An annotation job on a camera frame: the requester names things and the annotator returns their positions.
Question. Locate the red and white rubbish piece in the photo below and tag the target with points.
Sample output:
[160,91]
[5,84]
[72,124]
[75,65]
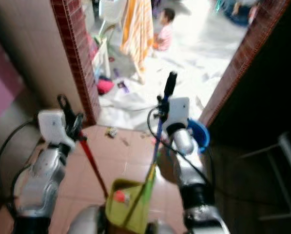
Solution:
[119,196]

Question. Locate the orange striped hanging cloth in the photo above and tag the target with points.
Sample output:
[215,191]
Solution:
[138,34]

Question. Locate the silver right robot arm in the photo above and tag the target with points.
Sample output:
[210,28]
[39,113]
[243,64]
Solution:
[189,165]

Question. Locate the grey metal rack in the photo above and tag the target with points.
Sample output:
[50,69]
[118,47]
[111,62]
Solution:
[286,165]

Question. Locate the pink round toy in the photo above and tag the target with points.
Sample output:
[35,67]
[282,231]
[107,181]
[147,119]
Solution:
[105,86]

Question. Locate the crumpled wrapper litter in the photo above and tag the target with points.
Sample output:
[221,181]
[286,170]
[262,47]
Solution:
[111,131]

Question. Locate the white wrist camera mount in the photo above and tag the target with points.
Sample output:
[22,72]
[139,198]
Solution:
[178,111]
[53,127]

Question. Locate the silver left robot leg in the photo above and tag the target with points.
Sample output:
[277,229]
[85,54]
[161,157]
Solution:
[84,222]

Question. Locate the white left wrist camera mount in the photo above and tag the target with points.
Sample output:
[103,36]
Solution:
[53,127]

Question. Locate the dark blue round tub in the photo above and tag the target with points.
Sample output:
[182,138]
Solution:
[238,12]

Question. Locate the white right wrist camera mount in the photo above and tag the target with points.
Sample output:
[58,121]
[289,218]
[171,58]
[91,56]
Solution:
[178,111]

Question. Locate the white plastic chair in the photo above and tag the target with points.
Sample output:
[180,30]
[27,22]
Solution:
[110,14]

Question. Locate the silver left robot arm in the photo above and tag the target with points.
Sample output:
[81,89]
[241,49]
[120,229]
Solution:
[38,183]

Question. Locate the purple small packet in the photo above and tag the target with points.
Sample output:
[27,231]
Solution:
[123,87]

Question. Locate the small child in pink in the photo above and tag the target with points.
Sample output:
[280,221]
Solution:
[164,33]

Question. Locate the blue plastic bucket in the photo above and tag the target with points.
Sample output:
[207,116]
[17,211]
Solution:
[200,134]

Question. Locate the silver robot leg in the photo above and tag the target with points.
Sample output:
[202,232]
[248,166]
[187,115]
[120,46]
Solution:
[159,229]
[84,222]

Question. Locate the silver right robot leg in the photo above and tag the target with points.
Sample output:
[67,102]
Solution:
[159,229]

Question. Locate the white floor sheet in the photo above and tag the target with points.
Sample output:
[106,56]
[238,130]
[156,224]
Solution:
[203,53]

